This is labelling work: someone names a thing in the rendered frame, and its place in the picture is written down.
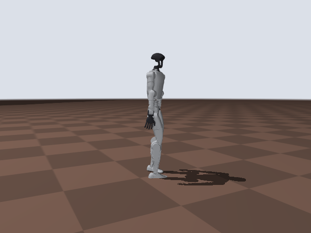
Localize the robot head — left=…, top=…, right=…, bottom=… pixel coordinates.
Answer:
left=151, top=53, right=165, bottom=72

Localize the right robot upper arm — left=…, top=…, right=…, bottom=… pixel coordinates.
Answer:
left=146, top=72, right=157, bottom=97

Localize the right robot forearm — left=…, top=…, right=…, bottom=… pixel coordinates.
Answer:
left=148, top=90, right=155, bottom=115

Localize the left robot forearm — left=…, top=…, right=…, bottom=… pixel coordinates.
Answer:
left=156, top=96, right=163, bottom=108

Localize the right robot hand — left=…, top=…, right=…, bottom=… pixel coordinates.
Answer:
left=145, top=110, right=155, bottom=129

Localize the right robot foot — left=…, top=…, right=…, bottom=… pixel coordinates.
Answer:
left=148, top=172, right=167, bottom=178

